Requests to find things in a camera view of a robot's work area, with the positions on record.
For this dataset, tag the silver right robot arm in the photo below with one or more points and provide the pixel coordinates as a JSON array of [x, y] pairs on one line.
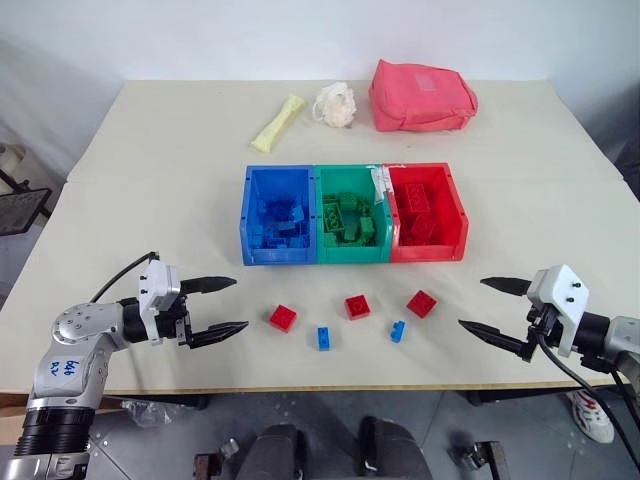
[[620, 332]]

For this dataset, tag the green plastic bin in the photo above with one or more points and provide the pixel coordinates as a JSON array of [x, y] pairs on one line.
[[350, 255]]

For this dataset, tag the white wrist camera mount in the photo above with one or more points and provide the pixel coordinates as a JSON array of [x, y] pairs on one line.
[[159, 282], [562, 295]]

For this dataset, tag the rolled yellow cloth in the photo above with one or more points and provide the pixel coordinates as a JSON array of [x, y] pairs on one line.
[[276, 124]]

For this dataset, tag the small blue toy brick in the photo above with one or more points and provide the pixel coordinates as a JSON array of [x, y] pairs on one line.
[[325, 339], [398, 332]]

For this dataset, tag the red plastic bin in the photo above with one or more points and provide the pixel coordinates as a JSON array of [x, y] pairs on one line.
[[430, 254]]

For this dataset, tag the dark rounded robot part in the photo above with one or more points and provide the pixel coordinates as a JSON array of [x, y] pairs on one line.
[[392, 450], [277, 455]]

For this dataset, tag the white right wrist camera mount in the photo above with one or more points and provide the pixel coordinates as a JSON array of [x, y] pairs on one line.
[[562, 295]]

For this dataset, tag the long green toy brick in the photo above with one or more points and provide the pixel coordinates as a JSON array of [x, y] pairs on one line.
[[333, 218]]

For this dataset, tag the white mesh bath sponge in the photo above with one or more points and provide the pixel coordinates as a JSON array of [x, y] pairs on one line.
[[336, 105]]

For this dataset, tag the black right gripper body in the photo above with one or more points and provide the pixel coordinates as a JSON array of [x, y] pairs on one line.
[[544, 325]]

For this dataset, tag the large red toy brick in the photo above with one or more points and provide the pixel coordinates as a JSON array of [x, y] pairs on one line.
[[421, 199]]

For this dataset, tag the white red sneaker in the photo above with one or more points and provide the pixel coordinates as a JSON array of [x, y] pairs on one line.
[[592, 415]]

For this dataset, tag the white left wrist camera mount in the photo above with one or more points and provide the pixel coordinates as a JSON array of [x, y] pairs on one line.
[[159, 282]]

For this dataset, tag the red square toy brick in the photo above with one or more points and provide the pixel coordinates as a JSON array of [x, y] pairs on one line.
[[421, 304], [358, 307], [283, 317]]

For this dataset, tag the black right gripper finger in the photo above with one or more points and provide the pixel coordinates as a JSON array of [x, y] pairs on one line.
[[500, 338], [510, 285]]

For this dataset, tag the black metal stand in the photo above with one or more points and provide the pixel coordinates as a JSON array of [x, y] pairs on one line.
[[20, 205]]

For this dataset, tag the red fabric pouch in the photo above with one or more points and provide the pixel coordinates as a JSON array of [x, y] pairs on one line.
[[420, 97]]

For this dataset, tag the white paper label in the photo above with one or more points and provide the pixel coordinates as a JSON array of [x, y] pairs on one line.
[[380, 184]]

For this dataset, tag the clear plastic bag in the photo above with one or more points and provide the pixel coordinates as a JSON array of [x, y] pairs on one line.
[[147, 414]]

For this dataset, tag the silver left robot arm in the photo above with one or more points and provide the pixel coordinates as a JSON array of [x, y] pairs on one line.
[[75, 350]]

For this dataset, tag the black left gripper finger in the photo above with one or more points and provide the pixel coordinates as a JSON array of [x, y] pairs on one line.
[[217, 333], [207, 284]]

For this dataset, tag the blue plastic bin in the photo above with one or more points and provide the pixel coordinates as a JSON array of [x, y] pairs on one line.
[[280, 256]]

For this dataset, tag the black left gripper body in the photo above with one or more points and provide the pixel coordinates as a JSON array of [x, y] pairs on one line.
[[176, 322]]

